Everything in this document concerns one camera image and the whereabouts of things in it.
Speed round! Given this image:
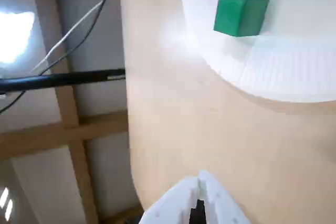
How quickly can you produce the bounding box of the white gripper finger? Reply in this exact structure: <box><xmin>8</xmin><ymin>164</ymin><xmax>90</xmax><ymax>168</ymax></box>
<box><xmin>198</xmin><ymin>169</ymin><xmax>251</xmax><ymax>224</ymax></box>
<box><xmin>138</xmin><ymin>176</ymin><xmax>199</xmax><ymax>224</ymax></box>

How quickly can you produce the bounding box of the green cube block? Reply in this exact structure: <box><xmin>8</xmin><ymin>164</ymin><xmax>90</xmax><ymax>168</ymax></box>
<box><xmin>213</xmin><ymin>0</ymin><xmax>270</xmax><ymax>38</ymax></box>

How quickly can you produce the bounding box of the white paper plate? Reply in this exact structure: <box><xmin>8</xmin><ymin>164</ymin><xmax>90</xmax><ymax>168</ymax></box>
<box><xmin>179</xmin><ymin>0</ymin><xmax>336</xmax><ymax>103</ymax></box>

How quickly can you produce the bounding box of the black tripod pole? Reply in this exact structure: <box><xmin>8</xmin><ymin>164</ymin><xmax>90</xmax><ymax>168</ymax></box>
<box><xmin>0</xmin><ymin>68</ymin><xmax>126</xmax><ymax>92</ymax></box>

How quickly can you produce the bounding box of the wooden partition frame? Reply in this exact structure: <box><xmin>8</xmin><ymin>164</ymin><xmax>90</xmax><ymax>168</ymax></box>
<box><xmin>0</xmin><ymin>0</ymin><xmax>145</xmax><ymax>224</ymax></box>

